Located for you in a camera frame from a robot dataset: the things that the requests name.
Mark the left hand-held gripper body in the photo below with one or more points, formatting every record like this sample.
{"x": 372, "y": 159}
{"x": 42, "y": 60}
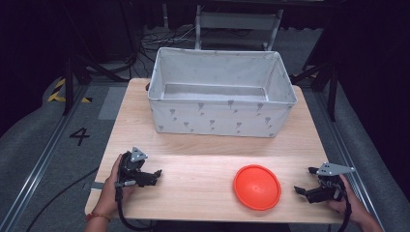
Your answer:
{"x": 135, "y": 172}

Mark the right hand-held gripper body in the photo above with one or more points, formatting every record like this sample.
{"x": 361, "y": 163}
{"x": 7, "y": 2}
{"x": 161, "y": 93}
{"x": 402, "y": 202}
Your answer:
{"x": 324, "y": 192}

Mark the orange round plastic disc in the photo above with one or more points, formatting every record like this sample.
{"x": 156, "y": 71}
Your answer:
{"x": 257, "y": 187}

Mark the white printed fabric storage box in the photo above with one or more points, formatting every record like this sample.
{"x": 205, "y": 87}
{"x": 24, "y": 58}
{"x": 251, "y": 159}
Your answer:
{"x": 212, "y": 117}

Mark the person's right hand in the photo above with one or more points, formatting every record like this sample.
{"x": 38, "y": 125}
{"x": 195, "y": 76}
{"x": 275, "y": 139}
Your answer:
{"x": 353, "y": 203}

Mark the person's left hand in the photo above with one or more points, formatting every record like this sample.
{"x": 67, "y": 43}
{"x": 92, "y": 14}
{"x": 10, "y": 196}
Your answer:
{"x": 109, "y": 193}

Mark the grey tape strip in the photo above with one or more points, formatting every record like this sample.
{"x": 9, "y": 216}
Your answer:
{"x": 96, "y": 186}

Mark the black metal stand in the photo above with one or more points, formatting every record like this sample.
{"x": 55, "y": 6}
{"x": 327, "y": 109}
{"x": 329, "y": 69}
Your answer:
{"x": 332, "y": 90}
{"x": 69, "y": 83}

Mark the metal floor rail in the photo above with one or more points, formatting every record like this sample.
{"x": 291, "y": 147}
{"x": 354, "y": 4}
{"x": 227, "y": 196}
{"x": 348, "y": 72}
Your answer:
{"x": 42, "y": 161}
{"x": 341, "y": 141}

